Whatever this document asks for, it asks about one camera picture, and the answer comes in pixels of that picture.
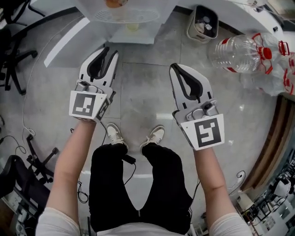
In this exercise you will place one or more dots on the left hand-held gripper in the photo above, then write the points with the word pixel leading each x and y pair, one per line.
pixel 83 103

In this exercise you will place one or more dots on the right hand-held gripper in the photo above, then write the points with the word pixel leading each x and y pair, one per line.
pixel 207 133

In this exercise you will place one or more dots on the clear plastic cup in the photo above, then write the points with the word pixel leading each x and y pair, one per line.
pixel 116 8

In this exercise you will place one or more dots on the person's left forearm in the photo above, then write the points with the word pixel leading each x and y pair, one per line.
pixel 69 166

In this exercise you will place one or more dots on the person's right forearm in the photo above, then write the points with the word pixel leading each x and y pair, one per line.
pixel 212 179

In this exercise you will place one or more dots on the small yellowish cup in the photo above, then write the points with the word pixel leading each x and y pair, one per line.
pixel 132 27

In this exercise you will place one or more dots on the white dispenser base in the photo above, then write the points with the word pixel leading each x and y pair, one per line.
pixel 138 37

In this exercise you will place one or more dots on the white waste bin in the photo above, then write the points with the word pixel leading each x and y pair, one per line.
pixel 196 30

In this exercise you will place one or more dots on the large clear plastic bottle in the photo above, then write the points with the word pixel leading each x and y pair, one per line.
pixel 239 54

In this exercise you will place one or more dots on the person's right white shoe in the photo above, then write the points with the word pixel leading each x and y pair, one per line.
pixel 155 136

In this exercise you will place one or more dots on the person's white shoe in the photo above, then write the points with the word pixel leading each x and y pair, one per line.
pixel 115 134
pixel 155 136

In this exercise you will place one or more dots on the person's left white shoe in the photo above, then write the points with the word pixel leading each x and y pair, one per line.
pixel 115 134

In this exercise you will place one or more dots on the clear plastic bag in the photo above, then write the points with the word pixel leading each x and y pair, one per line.
pixel 260 80

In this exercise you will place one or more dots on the black office chair base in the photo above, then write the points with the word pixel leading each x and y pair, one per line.
pixel 13 66

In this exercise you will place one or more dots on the curved white table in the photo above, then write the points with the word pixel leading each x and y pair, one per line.
pixel 260 16

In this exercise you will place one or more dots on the brown wooden cabinet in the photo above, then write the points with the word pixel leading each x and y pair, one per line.
pixel 272 143

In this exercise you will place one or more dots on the black office chair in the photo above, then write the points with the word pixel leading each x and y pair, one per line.
pixel 13 9

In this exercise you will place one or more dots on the black wheeled chair base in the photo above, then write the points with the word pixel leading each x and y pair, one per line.
pixel 38 161

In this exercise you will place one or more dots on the black trousers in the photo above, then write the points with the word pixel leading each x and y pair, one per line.
pixel 138 196

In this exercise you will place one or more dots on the white cylindrical container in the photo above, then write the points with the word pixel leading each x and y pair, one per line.
pixel 245 202

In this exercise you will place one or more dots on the black chair seat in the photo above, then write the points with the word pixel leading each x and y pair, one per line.
pixel 20 175

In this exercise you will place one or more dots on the white t-shirt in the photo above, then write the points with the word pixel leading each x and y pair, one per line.
pixel 55 223

